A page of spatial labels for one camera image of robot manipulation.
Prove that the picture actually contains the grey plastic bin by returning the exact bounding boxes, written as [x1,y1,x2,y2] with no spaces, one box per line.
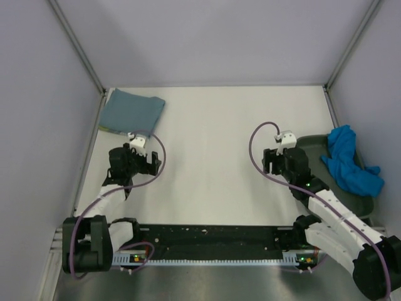
[294,134,375,220]

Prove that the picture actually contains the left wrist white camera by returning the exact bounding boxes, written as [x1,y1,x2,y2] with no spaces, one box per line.
[128,132,148,157]

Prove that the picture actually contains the wrist white camera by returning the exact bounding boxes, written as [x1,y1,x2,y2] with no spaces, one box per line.
[128,132,148,157]
[274,130,297,156]

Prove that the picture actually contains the left aluminium frame post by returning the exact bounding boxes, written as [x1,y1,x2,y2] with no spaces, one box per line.
[46,0,106,95]

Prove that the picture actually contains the right aluminium frame post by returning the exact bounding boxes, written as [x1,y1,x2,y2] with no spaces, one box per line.
[324,0,384,92]

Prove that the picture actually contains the bright blue t shirt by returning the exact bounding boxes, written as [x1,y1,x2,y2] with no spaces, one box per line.
[320,125,385,198]

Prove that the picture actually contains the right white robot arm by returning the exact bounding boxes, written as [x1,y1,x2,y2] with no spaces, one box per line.
[262,147,400,300]

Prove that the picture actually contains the grey-blue t shirt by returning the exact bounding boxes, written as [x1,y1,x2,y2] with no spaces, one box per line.
[98,89,165,135]

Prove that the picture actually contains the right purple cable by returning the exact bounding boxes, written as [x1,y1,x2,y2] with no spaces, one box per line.
[249,122,392,298]

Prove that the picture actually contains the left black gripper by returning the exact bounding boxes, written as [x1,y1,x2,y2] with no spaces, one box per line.
[123,143,160,176]

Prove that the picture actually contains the aluminium frame post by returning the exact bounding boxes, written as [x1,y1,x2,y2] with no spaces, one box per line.
[46,0,106,95]
[324,0,384,92]

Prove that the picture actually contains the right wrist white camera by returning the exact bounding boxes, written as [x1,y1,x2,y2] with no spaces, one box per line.
[274,130,297,156]

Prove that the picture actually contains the folded printed blue t shirt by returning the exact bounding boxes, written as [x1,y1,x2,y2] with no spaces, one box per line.
[98,126,128,136]

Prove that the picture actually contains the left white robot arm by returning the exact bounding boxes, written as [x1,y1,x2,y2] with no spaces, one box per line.
[62,143,166,280]

